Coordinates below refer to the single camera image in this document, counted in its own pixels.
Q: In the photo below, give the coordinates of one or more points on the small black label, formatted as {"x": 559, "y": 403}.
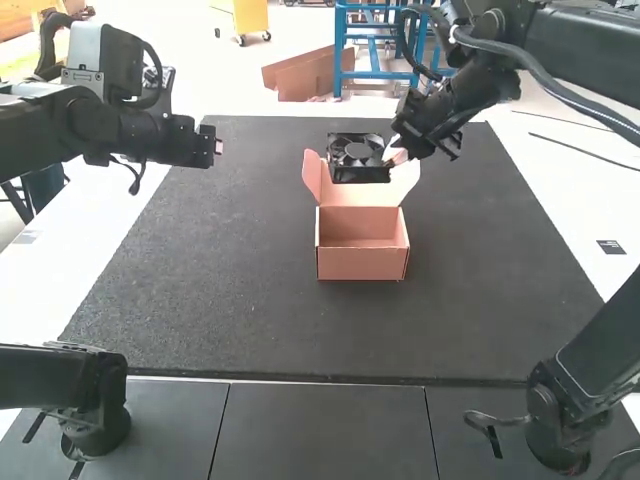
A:
{"x": 611, "y": 247}

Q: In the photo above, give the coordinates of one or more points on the thin black rod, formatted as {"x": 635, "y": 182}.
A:
{"x": 585, "y": 152}

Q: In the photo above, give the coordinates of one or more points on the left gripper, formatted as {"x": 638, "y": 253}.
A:
{"x": 197, "y": 145}

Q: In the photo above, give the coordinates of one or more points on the black mat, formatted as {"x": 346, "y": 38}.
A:
{"x": 225, "y": 275}

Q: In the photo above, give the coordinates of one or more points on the dark base panel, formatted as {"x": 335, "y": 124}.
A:
{"x": 170, "y": 430}
{"x": 480, "y": 455}
{"x": 325, "y": 435}

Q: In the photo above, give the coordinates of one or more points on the black square fan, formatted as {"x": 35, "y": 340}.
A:
{"x": 357, "y": 157}

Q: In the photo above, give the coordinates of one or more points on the yellow wheeled cart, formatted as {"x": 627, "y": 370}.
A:
{"x": 245, "y": 15}

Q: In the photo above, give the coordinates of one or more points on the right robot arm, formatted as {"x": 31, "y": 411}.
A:
{"x": 590, "y": 45}

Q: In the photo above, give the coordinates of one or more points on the brown cardboard sheets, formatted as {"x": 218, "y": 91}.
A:
{"x": 305, "y": 75}

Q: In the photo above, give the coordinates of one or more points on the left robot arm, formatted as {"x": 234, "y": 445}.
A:
{"x": 45, "y": 125}

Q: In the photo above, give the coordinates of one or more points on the blue metal frame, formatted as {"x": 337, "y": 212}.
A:
{"x": 350, "y": 45}

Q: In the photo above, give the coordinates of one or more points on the cardboard box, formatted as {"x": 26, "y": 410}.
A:
{"x": 362, "y": 250}

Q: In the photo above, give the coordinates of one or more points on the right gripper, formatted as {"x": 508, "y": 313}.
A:
{"x": 427, "y": 122}

